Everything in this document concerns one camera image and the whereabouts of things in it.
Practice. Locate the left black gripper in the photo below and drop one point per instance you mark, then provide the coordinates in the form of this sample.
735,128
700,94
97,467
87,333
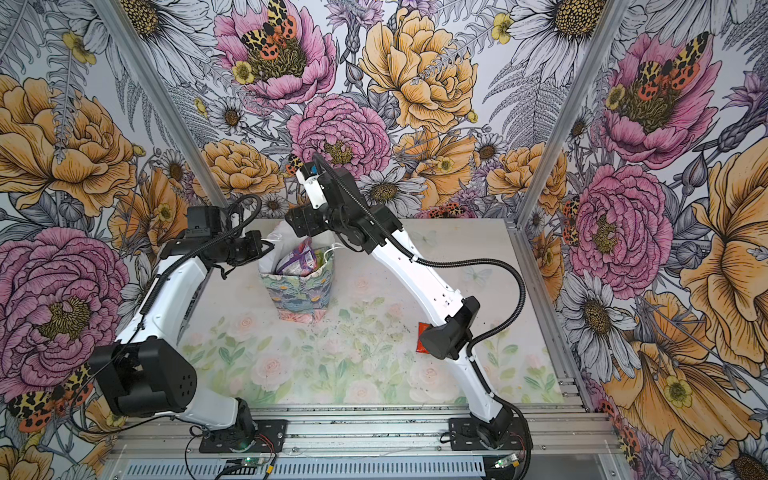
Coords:
255,240

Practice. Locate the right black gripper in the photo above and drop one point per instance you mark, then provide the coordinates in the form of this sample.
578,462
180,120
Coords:
305,215

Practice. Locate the purple snack packet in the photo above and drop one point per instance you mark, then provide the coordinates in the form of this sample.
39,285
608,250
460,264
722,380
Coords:
300,261

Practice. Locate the floral paper gift bag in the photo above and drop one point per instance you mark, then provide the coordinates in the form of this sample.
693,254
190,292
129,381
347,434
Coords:
297,299

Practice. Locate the green Fox's candy packet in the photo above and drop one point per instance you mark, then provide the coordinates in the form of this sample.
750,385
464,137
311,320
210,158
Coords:
323,256

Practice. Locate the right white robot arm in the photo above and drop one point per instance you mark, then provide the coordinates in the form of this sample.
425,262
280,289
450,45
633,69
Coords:
450,315

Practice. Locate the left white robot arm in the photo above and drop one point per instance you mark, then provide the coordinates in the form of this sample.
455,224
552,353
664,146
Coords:
143,373

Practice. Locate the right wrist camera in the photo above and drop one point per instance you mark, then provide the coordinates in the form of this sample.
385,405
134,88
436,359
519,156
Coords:
308,177

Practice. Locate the left aluminium corner post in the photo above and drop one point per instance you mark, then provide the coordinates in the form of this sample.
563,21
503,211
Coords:
130,45

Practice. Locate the aluminium corner post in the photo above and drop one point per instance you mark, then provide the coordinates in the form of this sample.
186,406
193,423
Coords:
599,49
130,45

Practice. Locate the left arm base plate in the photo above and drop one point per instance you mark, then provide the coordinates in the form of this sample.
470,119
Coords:
265,436

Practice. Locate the aluminium rail frame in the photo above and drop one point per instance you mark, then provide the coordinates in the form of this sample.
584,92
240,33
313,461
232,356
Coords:
361,441

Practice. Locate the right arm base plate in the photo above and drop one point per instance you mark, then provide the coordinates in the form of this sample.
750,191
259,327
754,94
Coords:
470,434

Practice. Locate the right aluminium corner post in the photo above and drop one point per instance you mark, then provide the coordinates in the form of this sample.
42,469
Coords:
599,49

